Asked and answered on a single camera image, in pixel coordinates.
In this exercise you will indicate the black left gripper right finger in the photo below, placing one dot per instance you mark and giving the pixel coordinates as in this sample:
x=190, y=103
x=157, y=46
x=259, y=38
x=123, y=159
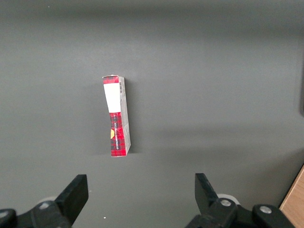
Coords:
x=205, y=193

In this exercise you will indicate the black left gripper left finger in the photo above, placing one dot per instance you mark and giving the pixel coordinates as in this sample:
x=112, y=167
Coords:
x=71, y=197

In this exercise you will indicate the red plaid cardboard box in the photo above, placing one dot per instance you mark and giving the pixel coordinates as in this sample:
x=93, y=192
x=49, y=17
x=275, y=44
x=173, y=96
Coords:
x=117, y=123

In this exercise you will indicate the light wooden board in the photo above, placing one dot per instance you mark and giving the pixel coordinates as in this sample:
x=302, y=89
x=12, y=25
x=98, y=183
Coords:
x=294, y=204

